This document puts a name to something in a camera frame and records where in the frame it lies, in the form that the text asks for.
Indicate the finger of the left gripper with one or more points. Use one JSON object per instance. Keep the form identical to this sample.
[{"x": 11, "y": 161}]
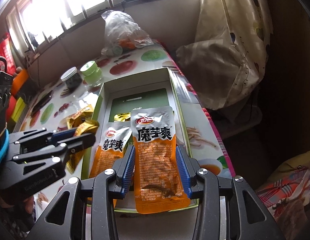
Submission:
[
  {"x": 62, "y": 135},
  {"x": 78, "y": 143}
]

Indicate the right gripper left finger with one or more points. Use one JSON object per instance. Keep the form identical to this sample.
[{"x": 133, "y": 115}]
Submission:
[{"x": 65, "y": 216}]

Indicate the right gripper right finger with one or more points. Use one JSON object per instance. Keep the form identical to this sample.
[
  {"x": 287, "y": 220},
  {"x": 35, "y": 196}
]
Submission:
[{"x": 228, "y": 208}]

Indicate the orange konjac snack pouch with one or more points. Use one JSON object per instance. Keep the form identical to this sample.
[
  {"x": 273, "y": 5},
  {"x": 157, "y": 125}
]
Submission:
[{"x": 157, "y": 184}]

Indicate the left hand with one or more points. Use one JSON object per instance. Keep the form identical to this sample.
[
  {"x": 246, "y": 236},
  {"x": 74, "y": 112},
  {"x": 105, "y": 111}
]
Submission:
[{"x": 28, "y": 208}]

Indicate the yellow peanut candy packet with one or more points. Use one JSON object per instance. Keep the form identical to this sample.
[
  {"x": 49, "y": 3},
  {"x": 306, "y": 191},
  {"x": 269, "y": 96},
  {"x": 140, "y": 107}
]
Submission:
[{"x": 78, "y": 118}]

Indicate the black smartphone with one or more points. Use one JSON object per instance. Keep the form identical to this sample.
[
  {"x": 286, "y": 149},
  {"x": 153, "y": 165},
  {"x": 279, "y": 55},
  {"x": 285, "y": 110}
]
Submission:
[{"x": 42, "y": 102}]

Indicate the yellow green box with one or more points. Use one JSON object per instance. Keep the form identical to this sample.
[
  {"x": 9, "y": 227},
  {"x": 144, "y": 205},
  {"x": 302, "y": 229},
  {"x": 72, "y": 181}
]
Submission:
[{"x": 14, "y": 111}]

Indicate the gold foil packet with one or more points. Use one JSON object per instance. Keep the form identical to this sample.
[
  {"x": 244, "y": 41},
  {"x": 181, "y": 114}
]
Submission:
[{"x": 122, "y": 117}]

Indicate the dark jar white lid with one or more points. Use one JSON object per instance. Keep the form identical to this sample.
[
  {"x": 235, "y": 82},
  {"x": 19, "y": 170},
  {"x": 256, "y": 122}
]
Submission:
[{"x": 72, "y": 79}]

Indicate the green white cardboard box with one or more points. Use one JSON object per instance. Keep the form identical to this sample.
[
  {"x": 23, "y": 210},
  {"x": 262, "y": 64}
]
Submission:
[{"x": 144, "y": 90}]

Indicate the colourful plaid cushion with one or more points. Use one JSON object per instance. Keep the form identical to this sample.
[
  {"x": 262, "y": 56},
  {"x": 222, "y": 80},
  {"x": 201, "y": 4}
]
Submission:
[{"x": 286, "y": 194}]

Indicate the green glass jar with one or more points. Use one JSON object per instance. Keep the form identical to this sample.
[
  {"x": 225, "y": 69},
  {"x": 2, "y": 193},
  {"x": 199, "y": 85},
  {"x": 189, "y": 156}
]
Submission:
[{"x": 92, "y": 73}]

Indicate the red snack bag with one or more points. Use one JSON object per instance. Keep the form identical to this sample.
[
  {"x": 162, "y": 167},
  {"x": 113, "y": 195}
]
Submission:
[{"x": 5, "y": 51}]

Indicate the clear plastic bag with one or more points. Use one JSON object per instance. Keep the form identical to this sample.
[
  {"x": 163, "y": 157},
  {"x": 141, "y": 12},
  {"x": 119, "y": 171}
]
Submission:
[{"x": 122, "y": 34}]

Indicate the beige floral curtain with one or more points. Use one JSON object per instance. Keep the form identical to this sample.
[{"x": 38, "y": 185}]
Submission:
[{"x": 228, "y": 57}]

